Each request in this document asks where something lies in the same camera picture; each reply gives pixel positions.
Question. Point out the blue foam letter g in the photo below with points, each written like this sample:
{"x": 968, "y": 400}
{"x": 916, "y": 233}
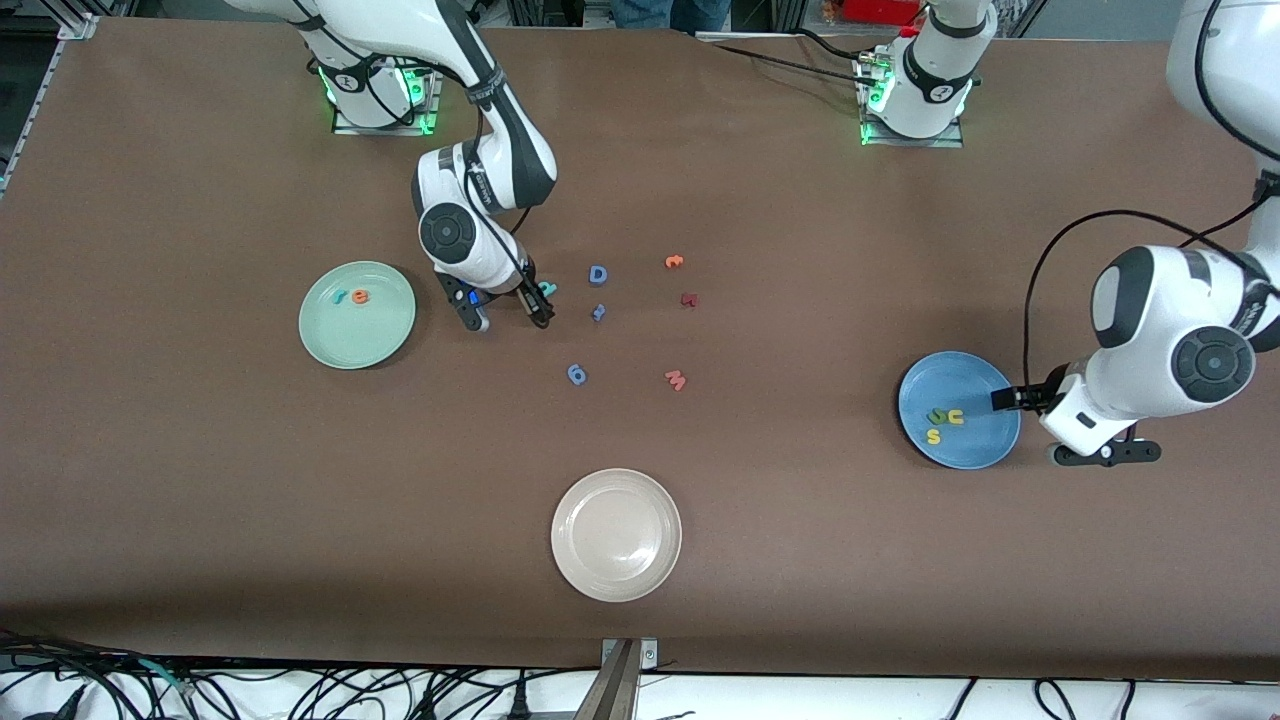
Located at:
{"x": 572, "y": 369}

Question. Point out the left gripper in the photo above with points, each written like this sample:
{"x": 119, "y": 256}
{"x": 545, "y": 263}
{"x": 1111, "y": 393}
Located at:
{"x": 1030, "y": 397}

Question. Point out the red object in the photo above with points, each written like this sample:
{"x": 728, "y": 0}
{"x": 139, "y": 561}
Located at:
{"x": 880, "y": 10}

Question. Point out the aluminium corner frame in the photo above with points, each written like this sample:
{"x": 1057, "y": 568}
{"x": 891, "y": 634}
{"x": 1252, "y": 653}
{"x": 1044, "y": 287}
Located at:
{"x": 78, "y": 25}
{"x": 1225, "y": 48}

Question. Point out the brown table cover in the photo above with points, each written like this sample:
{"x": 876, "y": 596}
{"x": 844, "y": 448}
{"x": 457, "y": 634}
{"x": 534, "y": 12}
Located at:
{"x": 300, "y": 500}

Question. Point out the blue foam letter D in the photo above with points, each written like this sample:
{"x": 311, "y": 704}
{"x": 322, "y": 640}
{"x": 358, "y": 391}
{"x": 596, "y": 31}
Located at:
{"x": 592, "y": 275}

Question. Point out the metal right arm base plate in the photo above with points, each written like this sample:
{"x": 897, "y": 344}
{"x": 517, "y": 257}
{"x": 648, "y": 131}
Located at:
{"x": 385, "y": 130}

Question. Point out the light green plate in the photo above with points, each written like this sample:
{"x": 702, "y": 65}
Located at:
{"x": 357, "y": 340}

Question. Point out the blue plate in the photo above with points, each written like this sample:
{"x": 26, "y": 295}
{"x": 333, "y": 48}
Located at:
{"x": 960, "y": 385}

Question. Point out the aluminium profile bar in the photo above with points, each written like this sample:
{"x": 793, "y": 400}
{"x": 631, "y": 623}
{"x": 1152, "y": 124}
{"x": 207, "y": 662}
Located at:
{"x": 620, "y": 690}

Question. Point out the pink foam letter M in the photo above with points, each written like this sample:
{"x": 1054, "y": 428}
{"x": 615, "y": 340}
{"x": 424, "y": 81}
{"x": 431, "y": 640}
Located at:
{"x": 677, "y": 378}

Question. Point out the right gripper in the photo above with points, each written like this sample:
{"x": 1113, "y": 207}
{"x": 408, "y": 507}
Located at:
{"x": 529, "y": 296}

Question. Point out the beige plate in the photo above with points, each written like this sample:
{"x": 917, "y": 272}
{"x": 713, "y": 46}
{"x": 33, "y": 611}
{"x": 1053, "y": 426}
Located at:
{"x": 615, "y": 535}

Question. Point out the person legs in jeans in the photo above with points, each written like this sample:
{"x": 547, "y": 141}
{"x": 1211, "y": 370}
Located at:
{"x": 670, "y": 10}

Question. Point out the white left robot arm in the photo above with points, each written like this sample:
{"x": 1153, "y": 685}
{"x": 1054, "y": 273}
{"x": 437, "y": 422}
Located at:
{"x": 1150, "y": 330}

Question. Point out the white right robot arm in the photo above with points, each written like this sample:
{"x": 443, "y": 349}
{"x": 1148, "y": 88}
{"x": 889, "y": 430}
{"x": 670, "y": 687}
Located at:
{"x": 420, "y": 25}

